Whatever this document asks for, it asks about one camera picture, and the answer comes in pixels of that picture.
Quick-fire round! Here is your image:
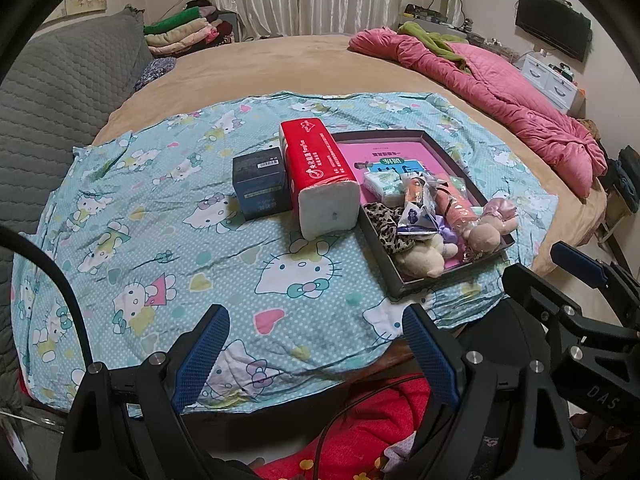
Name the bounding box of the beige bed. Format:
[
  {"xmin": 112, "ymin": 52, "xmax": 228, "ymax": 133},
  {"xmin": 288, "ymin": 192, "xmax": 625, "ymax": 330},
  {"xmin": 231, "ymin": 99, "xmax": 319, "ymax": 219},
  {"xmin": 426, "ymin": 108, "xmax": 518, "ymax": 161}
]
[{"xmin": 90, "ymin": 34, "xmax": 608, "ymax": 281}]

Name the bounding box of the pink quilt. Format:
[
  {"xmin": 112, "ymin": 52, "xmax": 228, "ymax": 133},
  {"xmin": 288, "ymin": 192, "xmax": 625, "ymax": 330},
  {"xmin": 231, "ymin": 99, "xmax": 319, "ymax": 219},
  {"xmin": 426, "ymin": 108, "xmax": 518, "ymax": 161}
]
[{"xmin": 347, "ymin": 27, "xmax": 608, "ymax": 203}]

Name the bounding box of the dark floral pillow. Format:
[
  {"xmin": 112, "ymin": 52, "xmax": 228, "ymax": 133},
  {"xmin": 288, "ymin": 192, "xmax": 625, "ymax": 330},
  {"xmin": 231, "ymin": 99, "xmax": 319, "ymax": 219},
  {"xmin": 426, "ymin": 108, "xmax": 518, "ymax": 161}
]
[{"xmin": 134, "ymin": 57, "xmax": 176, "ymax": 92}]

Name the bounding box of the leopard print bow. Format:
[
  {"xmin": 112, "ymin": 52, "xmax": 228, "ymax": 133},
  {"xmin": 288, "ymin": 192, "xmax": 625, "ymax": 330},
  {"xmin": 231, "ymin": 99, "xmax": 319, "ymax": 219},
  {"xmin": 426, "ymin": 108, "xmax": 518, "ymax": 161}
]
[{"xmin": 365, "ymin": 202, "xmax": 416, "ymax": 256}]

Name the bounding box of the cream plush toy purple cap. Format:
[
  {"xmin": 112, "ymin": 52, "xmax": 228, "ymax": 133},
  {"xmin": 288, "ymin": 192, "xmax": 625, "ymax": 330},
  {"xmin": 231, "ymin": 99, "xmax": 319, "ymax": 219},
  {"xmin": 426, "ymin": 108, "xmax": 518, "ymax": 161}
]
[{"xmin": 395, "ymin": 216, "xmax": 460, "ymax": 279}]

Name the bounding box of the green white tissue packet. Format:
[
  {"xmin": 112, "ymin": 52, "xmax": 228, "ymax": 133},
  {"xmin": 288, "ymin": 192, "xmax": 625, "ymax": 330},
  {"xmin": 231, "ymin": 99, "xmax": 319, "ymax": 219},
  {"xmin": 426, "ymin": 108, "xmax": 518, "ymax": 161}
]
[{"xmin": 363, "ymin": 167, "xmax": 408, "ymax": 198}]

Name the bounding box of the cluttered desk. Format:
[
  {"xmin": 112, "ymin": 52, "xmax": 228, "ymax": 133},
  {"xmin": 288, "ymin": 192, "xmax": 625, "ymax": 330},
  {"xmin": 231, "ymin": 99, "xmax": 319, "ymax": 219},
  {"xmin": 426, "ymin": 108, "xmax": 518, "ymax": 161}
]
[{"xmin": 402, "ymin": 0, "xmax": 516, "ymax": 56}]

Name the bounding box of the purple white tissue packet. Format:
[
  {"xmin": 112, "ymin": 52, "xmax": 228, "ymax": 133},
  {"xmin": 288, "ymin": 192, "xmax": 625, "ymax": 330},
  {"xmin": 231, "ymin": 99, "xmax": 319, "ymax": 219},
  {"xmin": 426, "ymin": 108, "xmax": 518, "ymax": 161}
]
[{"xmin": 398, "ymin": 174, "xmax": 437, "ymax": 237}]

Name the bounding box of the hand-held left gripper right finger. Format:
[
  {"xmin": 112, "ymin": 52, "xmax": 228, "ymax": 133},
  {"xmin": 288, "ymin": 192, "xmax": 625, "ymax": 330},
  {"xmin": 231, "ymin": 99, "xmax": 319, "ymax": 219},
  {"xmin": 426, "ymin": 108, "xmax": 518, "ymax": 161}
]
[{"xmin": 401, "ymin": 304, "xmax": 583, "ymax": 480}]

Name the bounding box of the pink book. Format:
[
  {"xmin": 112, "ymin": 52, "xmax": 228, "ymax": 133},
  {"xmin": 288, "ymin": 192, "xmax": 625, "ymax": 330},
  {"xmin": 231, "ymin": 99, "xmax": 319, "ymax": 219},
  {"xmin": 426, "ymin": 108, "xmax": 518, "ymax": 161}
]
[{"xmin": 340, "ymin": 141, "xmax": 488, "ymax": 271}]

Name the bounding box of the thin black cable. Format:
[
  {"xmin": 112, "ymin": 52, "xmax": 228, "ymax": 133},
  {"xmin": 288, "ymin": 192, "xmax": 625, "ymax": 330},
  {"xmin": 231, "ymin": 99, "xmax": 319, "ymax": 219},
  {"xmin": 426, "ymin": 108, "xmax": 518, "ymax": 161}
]
[{"xmin": 312, "ymin": 372, "xmax": 433, "ymax": 480}]

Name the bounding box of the cartoon cat printed blanket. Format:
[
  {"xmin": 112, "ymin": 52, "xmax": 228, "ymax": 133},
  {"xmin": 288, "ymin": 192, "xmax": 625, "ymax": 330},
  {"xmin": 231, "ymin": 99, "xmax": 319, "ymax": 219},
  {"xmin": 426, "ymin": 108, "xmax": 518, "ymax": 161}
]
[{"xmin": 10, "ymin": 91, "xmax": 560, "ymax": 413}]

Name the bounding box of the salmon pink soft packet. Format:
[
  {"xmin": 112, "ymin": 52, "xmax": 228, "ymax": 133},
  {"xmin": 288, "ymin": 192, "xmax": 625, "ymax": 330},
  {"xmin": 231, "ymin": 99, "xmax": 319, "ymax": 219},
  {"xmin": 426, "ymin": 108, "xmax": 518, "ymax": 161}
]
[{"xmin": 432, "ymin": 180, "xmax": 475, "ymax": 235}]

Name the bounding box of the white drawer cabinet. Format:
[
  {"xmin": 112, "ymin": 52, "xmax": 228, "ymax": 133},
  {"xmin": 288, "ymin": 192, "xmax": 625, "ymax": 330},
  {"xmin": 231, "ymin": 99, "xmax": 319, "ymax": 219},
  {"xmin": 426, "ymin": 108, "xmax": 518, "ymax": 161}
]
[{"xmin": 520, "ymin": 52, "xmax": 583, "ymax": 113}]

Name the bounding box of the pink doll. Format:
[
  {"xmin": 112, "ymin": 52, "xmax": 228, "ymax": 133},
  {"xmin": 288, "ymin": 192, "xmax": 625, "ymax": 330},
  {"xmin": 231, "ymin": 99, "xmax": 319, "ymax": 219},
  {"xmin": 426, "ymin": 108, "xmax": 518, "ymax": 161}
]
[{"xmin": 461, "ymin": 197, "xmax": 519, "ymax": 263}]

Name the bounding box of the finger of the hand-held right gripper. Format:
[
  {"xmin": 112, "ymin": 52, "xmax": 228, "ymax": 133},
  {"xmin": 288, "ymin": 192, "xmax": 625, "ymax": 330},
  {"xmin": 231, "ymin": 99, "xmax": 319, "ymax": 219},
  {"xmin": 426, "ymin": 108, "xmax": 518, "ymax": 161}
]
[
  {"xmin": 501, "ymin": 262, "xmax": 601, "ymax": 348},
  {"xmin": 550, "ymin": 241, "xmax": 640, "ymax": 331}
]

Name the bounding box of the stack of folded clothes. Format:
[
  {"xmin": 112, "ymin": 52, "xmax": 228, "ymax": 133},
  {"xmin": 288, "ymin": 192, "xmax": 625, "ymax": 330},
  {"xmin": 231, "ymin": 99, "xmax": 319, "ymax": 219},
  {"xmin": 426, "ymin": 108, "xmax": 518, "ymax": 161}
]
[{"xmin": 143, "ymin": 0, "xmax": 235, "ymax": 57}]

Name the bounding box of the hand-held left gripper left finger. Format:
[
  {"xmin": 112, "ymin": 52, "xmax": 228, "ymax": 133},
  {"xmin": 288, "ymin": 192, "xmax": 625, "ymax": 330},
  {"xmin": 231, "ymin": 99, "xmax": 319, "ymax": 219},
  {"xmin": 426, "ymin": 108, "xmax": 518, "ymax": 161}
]
[{"xmin": 55, "ymin": 304, "xmax": 232, "ymax": 480}]

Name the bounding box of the green cloth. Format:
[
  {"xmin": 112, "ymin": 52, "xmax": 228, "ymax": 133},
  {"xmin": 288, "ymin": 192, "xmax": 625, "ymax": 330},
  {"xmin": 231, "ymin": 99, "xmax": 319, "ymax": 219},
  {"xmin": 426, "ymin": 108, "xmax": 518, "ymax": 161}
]
[{"xmin": 397, "ymin": 21, "xmax": 471, "ymax": 72}]

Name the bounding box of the dark clothes pile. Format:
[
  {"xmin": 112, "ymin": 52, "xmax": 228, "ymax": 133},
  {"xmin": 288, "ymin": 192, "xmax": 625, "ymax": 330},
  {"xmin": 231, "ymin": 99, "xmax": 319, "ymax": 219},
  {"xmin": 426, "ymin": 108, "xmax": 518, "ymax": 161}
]
[{"xmin": 602, "ymin": 145, "xmax": 636, "ymax": 196}]

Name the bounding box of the black box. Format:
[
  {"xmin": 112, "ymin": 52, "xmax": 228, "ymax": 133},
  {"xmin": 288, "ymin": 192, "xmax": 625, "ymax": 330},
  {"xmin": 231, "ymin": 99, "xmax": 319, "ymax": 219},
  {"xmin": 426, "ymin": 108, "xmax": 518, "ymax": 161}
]
[{"xmin": 232, "ymin": 148, "xmax": 293, "ymax": 222}]

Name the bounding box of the red cloth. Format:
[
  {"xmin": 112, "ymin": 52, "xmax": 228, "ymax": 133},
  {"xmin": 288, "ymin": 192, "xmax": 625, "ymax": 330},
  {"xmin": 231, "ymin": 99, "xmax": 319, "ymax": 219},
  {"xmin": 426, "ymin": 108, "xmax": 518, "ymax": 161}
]
[{"xmin": 252, "ymin": 375, "xmax": 433, "ymax": 480}]

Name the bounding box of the dark shallow tray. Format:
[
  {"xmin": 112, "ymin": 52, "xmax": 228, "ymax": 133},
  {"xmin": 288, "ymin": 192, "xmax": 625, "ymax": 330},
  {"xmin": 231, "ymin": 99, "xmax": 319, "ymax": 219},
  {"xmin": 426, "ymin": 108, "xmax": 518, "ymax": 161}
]
[{"xmin": 332, "ymin": 129, "xmax": 517, "ymax": 300}]

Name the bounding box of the red tissue pack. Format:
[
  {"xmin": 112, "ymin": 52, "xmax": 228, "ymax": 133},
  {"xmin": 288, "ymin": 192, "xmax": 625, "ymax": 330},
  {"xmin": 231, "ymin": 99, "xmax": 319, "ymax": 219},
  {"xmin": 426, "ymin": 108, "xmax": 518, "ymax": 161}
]
[{"xmin": 278, "ymin": 116, "xmax": 362, "ymax": 240}]

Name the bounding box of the thick black cable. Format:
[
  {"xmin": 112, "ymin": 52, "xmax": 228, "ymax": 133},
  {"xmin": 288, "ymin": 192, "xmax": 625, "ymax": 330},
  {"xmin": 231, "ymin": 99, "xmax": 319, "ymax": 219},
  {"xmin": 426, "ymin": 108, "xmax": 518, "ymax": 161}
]
[{"xmin": 0, "ymin": 224, "xmax": 96, "ymax": 368}]

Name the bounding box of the black television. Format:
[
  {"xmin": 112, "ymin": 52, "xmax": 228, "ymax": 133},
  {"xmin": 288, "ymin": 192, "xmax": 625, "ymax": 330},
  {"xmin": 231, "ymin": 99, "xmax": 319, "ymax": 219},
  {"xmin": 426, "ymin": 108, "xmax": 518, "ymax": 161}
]
[{"xmin": 515, "ymin": 0, "xmax": 592, "ymax": 63}]

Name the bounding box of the grey quilted headboard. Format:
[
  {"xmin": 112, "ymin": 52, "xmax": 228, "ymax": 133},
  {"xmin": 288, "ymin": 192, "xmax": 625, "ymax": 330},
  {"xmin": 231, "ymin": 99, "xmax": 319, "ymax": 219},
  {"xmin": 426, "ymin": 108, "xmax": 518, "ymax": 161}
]
[{"xmin": 0, "ymin": 6, "xmax": 153, "ymax": 411}]

